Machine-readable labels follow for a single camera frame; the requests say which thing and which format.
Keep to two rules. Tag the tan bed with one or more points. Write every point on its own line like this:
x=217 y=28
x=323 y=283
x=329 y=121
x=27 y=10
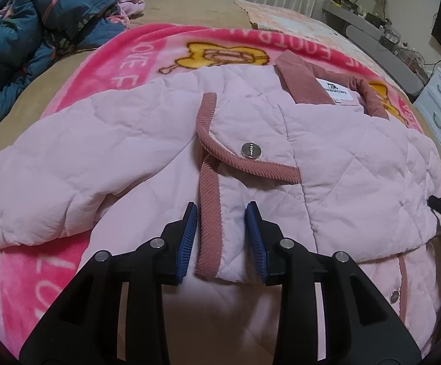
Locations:
x=190 y=11

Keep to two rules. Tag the white drawer chest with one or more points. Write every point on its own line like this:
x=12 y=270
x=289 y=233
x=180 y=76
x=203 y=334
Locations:
x=440 y=110

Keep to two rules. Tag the pink quilted jacket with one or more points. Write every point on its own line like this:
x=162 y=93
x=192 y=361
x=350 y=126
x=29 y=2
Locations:
x=129 y=140

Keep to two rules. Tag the blue floral quilt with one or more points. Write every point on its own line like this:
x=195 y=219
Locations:
x=22 y=26

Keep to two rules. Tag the pink printed blanket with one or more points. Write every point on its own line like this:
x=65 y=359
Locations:
x=102 y=72

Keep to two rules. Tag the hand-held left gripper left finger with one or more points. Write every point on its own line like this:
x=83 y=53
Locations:
x=188 y=235

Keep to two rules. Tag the light pink garment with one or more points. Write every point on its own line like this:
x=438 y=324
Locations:
x=131 y=5

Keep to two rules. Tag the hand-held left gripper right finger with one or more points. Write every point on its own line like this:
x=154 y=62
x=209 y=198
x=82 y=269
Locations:
x=254 y=235

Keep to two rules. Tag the peach checkered blanket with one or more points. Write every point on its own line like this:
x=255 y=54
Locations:
x=281 y=15

